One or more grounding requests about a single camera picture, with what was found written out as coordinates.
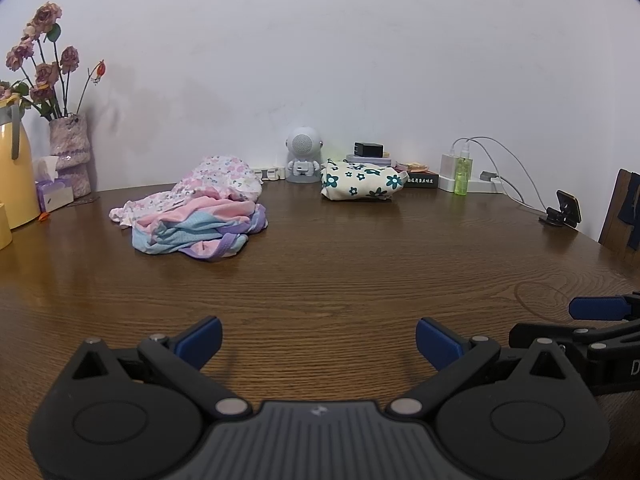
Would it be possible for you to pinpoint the cream floral green dress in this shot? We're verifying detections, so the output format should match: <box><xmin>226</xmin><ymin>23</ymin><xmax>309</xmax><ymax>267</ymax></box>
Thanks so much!
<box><xmin>321</xmin><ymin>159</ymin><xmax>408</xmax><ymax>202</ymax></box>

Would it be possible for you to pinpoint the wooden chair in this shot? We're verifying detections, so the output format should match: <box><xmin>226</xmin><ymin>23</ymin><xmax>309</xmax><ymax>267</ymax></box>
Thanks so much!
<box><xmin>599</xmin><ymin>169</ymin><xmax>639</xmax><ymax>268</ymax></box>

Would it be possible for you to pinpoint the black phone holder clamp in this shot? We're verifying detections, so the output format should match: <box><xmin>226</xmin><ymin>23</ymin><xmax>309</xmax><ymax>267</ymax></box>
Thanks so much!
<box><xmin>538</xmin><ymin>190</ymin><xmax>582</xmax><ymax>230</ymax></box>

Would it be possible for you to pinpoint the pink blue folded garment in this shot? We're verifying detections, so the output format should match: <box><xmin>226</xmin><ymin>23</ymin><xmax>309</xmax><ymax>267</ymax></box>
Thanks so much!
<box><xmin>131</xmin><ymin>196</ymin><xmax>268</xmax><ymax>261</ymax></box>

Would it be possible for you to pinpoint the white power strip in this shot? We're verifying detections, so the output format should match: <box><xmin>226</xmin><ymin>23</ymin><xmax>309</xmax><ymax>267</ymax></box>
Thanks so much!
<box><xmin>438</xmin><ymin>154</ymin><xmax>503</xmax><ymax>194</ymax></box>

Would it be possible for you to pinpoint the dark red tea box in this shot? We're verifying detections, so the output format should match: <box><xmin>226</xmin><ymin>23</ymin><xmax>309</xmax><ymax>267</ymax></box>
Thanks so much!
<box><xmin>395</xmin><ymin>162</ymin><xmax>439</xmax><ymax>188</ymax></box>

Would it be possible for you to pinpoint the pink floral white garment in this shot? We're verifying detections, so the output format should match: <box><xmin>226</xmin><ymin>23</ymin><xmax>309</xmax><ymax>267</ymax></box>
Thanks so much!
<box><xmin>108</xmin><ymin>155</ymin><xmax>262</xmax><ymax>228</ymax></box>

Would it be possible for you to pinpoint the green spray bottle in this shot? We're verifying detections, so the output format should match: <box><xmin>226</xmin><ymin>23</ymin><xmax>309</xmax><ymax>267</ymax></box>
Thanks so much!
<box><xmin>454</xmin><ymin>144</ymin><xmax>473</xmax><ymax>196</ymax></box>

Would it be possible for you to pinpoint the white block letters ornament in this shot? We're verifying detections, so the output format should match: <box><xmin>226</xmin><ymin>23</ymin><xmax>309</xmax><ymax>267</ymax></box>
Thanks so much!
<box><xmin>253</xmin><ymin>167</ymin><xmax>286</xmax><ymax>182</ymax></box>

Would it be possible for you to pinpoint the purple tissue box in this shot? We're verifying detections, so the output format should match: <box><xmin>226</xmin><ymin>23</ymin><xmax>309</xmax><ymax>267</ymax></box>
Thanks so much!
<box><xmin>32</xmin><ymin>156</ymin><xmax>74</xmax><ymax>212</ymax></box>

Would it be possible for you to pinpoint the grey tin box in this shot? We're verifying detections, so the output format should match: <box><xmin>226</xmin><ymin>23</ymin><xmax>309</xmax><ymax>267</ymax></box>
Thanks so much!
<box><xmin>345</xmin><ymin>154</ymin><xmax>394</xmax><ymax>167</ymax></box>

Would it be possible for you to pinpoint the small black box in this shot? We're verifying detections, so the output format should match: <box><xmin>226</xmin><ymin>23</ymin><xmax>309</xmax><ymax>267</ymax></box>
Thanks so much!
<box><xmin>354</xmin><ymin>142</ymin><xmax>384</xmax><ymax>158</ymax></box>

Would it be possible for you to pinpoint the yellow thermos jug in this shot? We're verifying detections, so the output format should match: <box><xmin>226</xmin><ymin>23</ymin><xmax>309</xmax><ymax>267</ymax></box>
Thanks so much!
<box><xmin>0</xmin><ymin>99</ymin><xmax>40</xmax><ymax>230</ymax></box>

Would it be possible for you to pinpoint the white astronaut figurine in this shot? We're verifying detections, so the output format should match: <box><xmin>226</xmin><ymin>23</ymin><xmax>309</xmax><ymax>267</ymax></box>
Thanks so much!
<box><xmin>285</xmin><ymin>127</ymin><xmax>323</xmax><ymax>183</ymax></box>

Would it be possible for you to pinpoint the pink rose bouquet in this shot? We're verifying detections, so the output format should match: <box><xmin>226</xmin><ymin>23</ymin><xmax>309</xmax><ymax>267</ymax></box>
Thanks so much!
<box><xmin>1</xmin><ymin>1</ymin><xmax>106</xmax><ymax>122</ymax></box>

